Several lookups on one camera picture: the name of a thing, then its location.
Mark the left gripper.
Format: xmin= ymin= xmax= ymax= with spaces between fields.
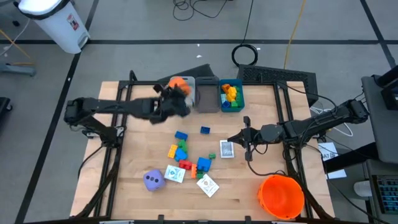
xmin=148 ymin=83 xmax=191 ymax=125

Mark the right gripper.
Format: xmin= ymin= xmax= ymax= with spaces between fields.
xmin=228 ymin=116 xmax=284 ymax=162

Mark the orange foam die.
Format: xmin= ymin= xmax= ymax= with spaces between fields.
xmin=168 ymin=77 xmax=191 ymax=96

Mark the patterned back playing card deck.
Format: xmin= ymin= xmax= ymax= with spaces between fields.
xmin=219 ymin=139 xmax=235 ymax=159

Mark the large blue toy block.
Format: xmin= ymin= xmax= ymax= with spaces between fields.
xmin=197 ymin=157 xmax=212 ymax=172

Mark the brown print playing card deck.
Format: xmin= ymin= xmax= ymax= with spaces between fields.
xmin=196 ymin=173 xmax=220 ymax=198

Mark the light blue toy block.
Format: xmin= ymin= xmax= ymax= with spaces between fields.
xmin=174 ymin=148 xmax=188 ymax=162

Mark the teal print playing card deck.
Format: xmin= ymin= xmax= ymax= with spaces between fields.
xmin=164 ymin=164 xmax=187 ymax=184

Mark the white plastic bin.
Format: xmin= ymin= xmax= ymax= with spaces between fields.
xmin=169 ymin=76 xmax=197 ymax=113

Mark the teal plastic bin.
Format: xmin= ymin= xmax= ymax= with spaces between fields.
xmin=219 ymin=78 xmax=246 ymax=114

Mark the grey plastic bin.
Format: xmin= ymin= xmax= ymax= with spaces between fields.
xmin=195 ymin=76 xmax=221 ymax=114

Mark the orange pumpkin bucket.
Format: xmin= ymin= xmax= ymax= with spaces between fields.
xmin=257 ymin=174 xmax=305 ymax=220

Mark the black perforated panel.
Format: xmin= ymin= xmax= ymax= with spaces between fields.
xmin=236 ymin=64 xmax=319 ymax=107

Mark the white printed paper sheet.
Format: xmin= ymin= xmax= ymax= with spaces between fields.
xmin=317 ymin=142 xmax=340 ymax=162

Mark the purple foam die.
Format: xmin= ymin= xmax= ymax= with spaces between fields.
xmin=142 ymin=169 xmax=167 ymax=192

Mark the white trash can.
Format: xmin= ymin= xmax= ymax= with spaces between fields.
xmin=12 ymin=0 xmax=91 ymax=55

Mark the white rounded object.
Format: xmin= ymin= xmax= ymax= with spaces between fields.
xmin=353 ymin=180 xmax=373 ymax=198

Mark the grey side cart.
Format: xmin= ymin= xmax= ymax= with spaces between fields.
xmin=360 ymin=65 xmax=398 ymax=166

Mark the grey stand foot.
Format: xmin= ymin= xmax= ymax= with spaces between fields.
xmin=0 ymin=62 xmax=37 ymax=77

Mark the backlit keyboard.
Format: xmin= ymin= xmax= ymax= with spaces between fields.
xmin=371 ymin=174 xmax=398 ymax=215

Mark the black aluminium table frame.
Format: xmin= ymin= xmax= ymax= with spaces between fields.
xmin=73 ymin=70 xmax=336 ymax=224

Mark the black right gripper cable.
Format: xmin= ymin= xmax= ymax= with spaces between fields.
xmin=247 ymin=144 xmax=289 ymax=177

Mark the coiled black floor cable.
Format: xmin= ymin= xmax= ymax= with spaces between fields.
xmin=231 ymin=0 xmax=259 ymax=67

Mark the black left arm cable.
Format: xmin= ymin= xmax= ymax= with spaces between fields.
xmin=77 ymin=144 xmax=105 ymax=180

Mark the yellow hanging cable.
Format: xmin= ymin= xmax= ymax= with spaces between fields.
xmin=283 ymin=0 xmax=307 ymax=70

